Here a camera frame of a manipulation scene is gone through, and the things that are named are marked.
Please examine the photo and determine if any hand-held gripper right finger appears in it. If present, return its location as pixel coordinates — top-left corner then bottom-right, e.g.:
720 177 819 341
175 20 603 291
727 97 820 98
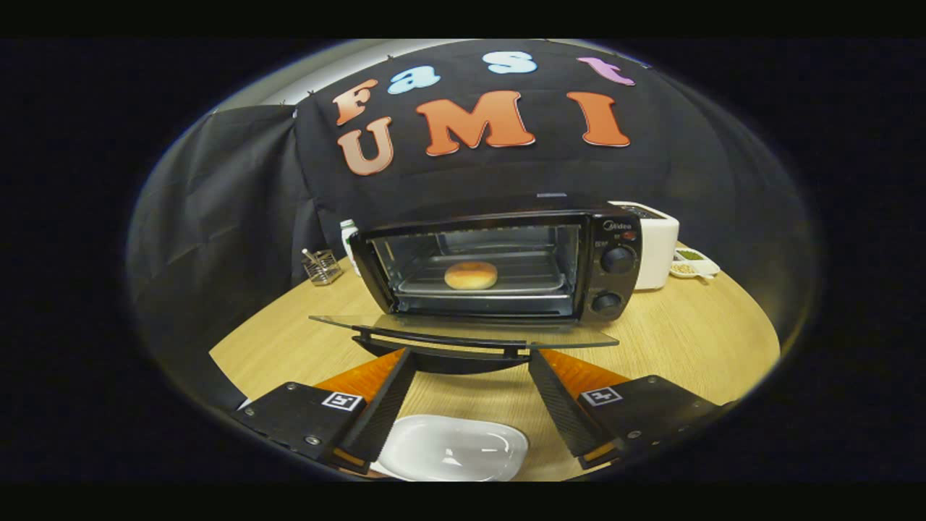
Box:
528 349 735 470

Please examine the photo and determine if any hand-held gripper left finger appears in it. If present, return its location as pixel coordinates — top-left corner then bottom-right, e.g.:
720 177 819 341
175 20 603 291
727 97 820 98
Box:
231 347 419 475

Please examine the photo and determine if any black toaster oven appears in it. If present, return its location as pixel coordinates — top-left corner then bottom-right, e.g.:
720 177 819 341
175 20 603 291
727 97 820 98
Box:
310 203 643 376

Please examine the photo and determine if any sugared orange donut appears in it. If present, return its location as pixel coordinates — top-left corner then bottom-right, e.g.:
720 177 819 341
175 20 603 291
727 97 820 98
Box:
443 260 498 291

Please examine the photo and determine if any metal oven tray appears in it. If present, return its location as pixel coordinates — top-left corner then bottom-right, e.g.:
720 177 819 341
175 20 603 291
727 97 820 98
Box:
396 250 569 296

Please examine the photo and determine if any white bread toaster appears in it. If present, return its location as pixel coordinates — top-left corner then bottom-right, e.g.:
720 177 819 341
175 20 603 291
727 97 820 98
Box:
609 200 681 292

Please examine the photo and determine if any white rectangular plate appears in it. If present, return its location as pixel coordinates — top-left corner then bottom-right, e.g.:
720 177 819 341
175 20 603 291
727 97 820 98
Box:
369 414 529 482

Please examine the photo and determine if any small clear holder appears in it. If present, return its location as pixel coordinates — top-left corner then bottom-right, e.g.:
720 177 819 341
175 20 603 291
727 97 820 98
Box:
301 248 344 286

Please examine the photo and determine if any white bottle green label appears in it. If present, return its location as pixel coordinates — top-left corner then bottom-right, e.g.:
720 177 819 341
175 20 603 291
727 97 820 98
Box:
340 219 360 276

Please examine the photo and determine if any white divided snack dish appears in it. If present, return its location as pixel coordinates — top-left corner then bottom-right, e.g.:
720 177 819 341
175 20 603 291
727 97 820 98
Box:
669 247 721 281

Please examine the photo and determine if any black backdrop cloth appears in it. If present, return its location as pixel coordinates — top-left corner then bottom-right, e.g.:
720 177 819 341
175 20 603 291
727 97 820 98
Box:
127 40 822 413

